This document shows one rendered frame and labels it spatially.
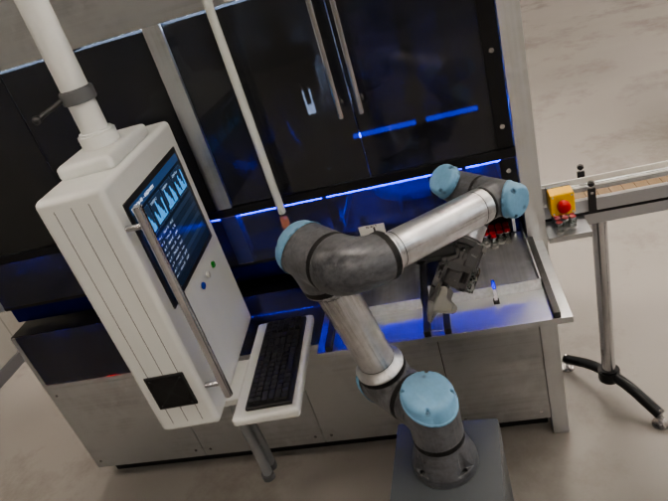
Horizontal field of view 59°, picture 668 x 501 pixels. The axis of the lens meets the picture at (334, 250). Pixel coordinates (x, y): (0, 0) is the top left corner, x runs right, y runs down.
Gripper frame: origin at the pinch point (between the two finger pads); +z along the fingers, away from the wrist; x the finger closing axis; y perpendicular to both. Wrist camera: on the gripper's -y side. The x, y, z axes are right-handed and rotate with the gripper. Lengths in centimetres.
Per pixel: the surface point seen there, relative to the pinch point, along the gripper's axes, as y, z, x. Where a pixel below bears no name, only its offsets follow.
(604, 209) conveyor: 21, -52, 68
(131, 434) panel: -129, 96, 64
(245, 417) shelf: -42, 45, 7
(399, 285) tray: -25.5, -5.1, 38.7
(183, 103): -91, -33, -11
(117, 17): -105, -48, -31
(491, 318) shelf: 7.7, -5.1, 27.8
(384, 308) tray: -22.8, 3.0, 27.4
